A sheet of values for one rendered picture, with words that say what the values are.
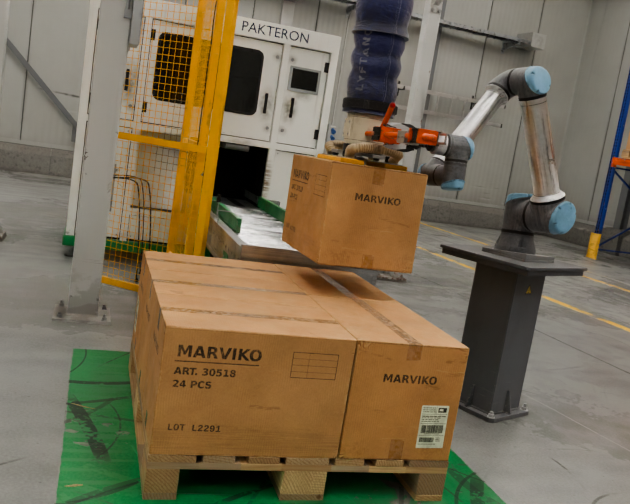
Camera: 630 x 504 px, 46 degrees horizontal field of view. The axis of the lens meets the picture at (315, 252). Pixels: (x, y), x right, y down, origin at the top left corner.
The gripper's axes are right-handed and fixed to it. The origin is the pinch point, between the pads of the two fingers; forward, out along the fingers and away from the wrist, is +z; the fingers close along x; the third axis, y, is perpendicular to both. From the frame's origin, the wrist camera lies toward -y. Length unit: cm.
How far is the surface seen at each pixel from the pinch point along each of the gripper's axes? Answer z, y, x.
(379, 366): 14, -60, -74
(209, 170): 46, 141, -32
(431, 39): -163, 347, 96
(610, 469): -108, -33, -120
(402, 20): -5.0, 18.1, 46.2
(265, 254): 26, 65, -63
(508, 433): -80, 0, -120
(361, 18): 10, 24, 45
